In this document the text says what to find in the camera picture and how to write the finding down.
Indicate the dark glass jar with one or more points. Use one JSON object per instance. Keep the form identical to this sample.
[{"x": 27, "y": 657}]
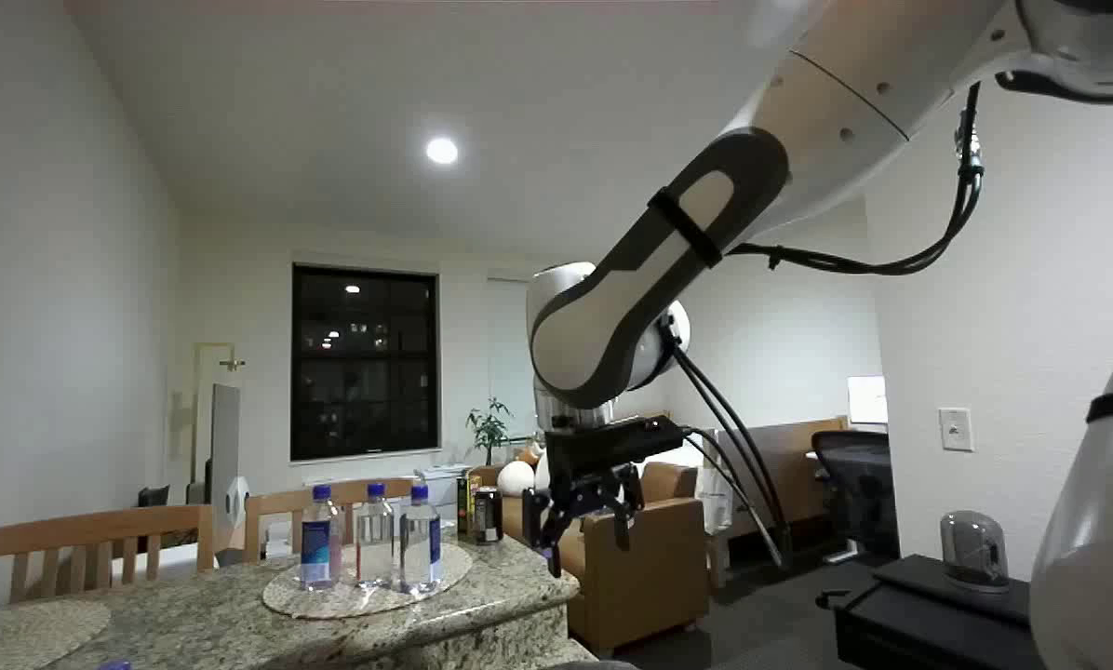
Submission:
[{"x": 489, "y": 513}]

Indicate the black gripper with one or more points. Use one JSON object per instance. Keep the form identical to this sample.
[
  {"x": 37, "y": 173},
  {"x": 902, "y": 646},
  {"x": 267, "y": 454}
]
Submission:
[{"x": 592, "y": 459}]

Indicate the black case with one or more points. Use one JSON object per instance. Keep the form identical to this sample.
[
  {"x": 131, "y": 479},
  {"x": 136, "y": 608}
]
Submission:
[{"x": 927, "y": 620}]

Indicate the clear water bottle blue label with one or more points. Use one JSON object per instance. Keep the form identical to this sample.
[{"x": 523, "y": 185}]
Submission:
[
  {"x": 423, "y": 543},
  {"x": 316, "y": 543},
  {"x": 374, "y": 539}
]

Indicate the grey standing panel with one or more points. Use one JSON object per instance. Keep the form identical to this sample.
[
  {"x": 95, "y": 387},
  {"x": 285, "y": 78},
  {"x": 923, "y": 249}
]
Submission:
[{"x": 226, "y": 439}]

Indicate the green potted plant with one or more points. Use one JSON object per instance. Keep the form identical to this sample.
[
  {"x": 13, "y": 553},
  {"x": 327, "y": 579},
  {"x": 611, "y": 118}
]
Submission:
[{"x": 489, "y": 428}]

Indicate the silver cylindrical container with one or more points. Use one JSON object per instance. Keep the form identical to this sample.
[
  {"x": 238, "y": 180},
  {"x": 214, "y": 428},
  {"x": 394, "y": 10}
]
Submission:
[{"x": 974, "y": 543}]

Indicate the round beige placemat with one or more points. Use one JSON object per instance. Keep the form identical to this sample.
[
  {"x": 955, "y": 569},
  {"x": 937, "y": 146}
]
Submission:
[
  {"x": 456, "y": 573},
  {"x": 21, "y": 629}
]

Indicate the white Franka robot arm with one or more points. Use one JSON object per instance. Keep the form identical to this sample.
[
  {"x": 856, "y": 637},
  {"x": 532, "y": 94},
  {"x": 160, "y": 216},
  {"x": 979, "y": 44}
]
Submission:
[{"x": 827, "y": 96}]

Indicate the white round lamp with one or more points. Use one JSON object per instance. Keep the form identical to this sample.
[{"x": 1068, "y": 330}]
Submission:
[{"x": 516, "y": 479}]

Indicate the black office chair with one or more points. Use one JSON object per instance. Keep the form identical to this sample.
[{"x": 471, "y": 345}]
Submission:
[{"x": 853, "y": 490}]

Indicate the white monitor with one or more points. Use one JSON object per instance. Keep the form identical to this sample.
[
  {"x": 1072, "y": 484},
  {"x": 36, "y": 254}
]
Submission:
[{"x": 870, "y": 400}]

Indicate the wooden desk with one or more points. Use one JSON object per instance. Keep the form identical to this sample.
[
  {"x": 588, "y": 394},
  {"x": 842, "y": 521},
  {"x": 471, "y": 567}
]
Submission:
[{"x": 781, "y": 470}]

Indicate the brown armchair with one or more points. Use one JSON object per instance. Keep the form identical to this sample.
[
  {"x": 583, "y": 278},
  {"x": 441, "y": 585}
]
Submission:
[{"x": 650, "y": 569}]

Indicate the white wall switch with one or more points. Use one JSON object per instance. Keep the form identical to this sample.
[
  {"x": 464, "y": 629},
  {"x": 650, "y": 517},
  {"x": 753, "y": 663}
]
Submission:
[{"x": 955, "y": 428}]

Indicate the dark window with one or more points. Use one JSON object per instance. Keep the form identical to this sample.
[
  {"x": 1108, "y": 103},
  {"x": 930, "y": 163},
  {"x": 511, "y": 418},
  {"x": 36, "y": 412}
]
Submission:
[{"x": 363, "y": 358}]

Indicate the round ceiling light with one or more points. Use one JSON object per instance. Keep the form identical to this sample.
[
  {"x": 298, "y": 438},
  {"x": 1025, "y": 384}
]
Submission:
[{"x": 441, "y": 149}]

